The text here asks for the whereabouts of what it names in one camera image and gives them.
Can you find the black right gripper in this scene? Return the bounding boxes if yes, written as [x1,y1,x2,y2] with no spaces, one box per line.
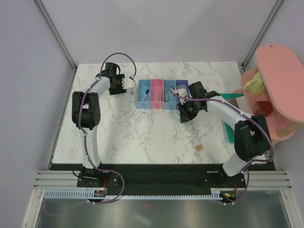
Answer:
[177,98,202,123]

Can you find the teal blue plastic bin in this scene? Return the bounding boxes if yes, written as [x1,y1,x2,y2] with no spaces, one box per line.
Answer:
[163,79,178,110]

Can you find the clear jar of clips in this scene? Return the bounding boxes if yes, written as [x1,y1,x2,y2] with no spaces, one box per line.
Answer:
[176,84,188,90]

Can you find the blue whiteboard marker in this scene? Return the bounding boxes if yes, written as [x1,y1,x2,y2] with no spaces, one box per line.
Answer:
[142,89,150,102]

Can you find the pink plastic bin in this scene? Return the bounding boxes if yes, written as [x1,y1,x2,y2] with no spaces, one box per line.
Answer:
[150,79,164,109]

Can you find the pink correction tape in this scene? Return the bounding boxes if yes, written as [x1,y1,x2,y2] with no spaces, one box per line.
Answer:
[153,86,162,102]

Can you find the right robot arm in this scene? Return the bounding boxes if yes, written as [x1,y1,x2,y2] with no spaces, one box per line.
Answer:
[174,82,274,187]

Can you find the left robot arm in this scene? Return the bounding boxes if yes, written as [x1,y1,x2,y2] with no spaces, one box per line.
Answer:
[72,62,126,169]

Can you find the dark blue plastic bin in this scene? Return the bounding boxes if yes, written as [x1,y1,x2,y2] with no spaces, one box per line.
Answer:
[176,80,189,110]

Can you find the light blue left bin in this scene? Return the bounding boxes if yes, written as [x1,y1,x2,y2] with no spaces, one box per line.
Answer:
[136,79,151,110]

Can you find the small gold binder clip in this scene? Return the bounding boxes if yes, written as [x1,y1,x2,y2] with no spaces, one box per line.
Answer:
[195,144,203,152]

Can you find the green book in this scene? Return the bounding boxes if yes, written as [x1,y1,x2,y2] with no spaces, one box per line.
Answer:
[221,93,244,143]

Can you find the yellow cup on shelf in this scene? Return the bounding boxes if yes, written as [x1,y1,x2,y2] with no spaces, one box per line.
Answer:
[243,71,266,95]

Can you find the brown cube on shelf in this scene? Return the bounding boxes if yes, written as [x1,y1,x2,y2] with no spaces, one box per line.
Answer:
[252,101,273,117]

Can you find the pink wooden shelf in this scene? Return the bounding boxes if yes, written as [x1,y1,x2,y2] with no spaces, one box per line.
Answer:
[235,44,304,144]

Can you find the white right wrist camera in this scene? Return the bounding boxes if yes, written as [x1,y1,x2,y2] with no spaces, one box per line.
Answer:
[176,88,189,105]

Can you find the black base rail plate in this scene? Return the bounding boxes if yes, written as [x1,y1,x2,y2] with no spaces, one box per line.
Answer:
[48,162,277,197]

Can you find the aluminium frame rails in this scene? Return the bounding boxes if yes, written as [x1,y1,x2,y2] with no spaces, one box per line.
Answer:
[22,165,292,228]

